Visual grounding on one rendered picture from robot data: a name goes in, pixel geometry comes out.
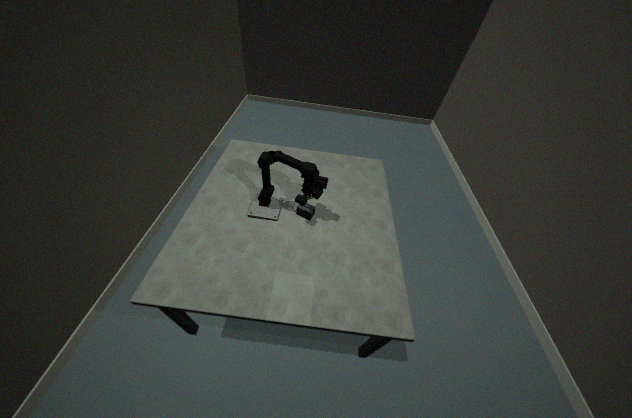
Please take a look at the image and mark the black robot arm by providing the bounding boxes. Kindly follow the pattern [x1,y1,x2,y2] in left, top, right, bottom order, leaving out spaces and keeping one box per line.
[257,151,328,207]

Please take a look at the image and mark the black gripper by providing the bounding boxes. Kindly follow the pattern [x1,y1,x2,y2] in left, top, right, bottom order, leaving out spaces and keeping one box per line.
[295,182,315,207]

